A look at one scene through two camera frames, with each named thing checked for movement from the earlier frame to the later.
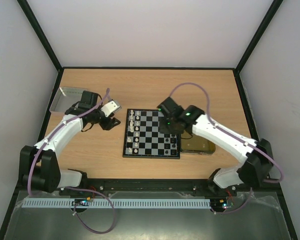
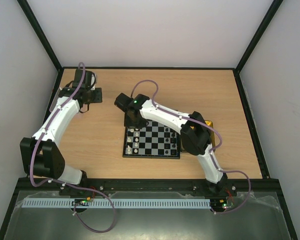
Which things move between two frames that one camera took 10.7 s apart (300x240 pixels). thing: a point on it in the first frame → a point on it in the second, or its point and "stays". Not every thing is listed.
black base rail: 203,186 stays
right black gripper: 172,125 → 133,122
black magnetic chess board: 143,138 stays
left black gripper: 109,124 → 98,97
